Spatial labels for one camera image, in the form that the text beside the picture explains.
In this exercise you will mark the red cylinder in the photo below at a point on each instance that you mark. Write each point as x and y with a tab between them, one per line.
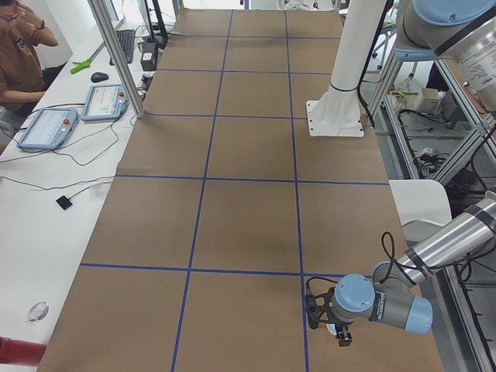
20	352

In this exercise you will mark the small black square pad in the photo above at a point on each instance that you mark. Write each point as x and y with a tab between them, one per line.
64	202

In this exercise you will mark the aluminium frame post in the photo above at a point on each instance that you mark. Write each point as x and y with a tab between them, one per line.
113	46

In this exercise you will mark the black power box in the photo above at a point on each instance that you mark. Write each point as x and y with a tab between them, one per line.
148	58

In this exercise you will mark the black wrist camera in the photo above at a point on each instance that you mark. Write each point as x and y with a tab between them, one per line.
318	308

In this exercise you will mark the black keyboard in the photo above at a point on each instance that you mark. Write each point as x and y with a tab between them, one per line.
126	38

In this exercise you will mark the green plastic tool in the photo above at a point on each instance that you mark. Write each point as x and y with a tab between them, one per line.
80	65

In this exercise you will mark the blue dome call bell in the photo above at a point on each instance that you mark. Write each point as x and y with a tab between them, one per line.
332	329

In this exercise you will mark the black computer mouse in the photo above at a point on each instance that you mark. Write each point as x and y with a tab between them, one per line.
99	77

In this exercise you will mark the crumpled clear plastic wrapper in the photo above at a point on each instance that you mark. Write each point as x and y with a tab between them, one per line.
37	312

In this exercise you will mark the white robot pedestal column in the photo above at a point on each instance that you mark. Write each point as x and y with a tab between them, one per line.
337	112

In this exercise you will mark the near blue teach pendant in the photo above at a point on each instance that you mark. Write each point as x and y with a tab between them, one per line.
49	129

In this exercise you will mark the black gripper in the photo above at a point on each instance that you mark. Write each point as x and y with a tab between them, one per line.
343	337

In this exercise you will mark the person in brown shirt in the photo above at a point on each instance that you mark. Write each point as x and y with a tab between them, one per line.
23	82

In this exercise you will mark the blue teach pendant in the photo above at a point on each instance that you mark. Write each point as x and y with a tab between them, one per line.
49	129
105	102

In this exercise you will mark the far blue teach pendant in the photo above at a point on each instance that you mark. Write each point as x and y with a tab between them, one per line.
105	102

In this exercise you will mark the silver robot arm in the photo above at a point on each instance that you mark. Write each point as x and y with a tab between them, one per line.
463	31

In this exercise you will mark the white plastic chair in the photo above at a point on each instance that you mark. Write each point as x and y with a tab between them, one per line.
423	207

